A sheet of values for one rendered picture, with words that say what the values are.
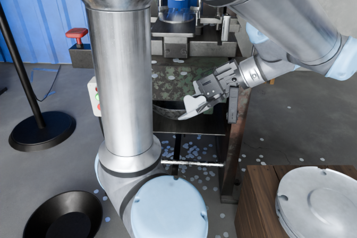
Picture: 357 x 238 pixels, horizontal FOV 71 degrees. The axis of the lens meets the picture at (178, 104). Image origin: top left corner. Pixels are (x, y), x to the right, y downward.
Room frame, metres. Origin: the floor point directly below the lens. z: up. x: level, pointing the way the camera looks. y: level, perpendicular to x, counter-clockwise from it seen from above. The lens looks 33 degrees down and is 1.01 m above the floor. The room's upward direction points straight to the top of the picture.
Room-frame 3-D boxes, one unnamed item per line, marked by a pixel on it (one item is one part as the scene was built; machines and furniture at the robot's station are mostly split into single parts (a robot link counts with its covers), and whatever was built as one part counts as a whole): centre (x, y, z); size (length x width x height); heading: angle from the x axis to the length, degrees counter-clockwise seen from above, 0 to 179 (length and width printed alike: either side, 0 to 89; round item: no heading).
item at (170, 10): (1.04, 0.00, 0.76); 0.15 x 0.09 x 0.05; 86
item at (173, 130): (1.06, 0.00, 0.31); 0.43 x 0.42 x 0.01; 86
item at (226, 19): (0.91, -0.17, 0.75); 0.03 x 0.03 x 0.10; 86
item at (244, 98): (1.17, -0.28, 0.45); 0.92 x 0.12 x 0.90; 176
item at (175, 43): (0.87, 0.01, 0.72); 0.25 x 0.14 x 0.14; 176
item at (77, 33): (0.84, 0.34, 0.72); 0.07 x 0.06 x 0.08; 176
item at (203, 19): (1.03, -0.17, 0.76); 0.17 x 0.06 x 0.10; 86
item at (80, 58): (0.84, 0.32, 0.62); 0.10 x 0.06 x 0.20; 86
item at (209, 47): (1.05, 0.00, 0.68); 0.45 x 0.30 x 0.06; 86
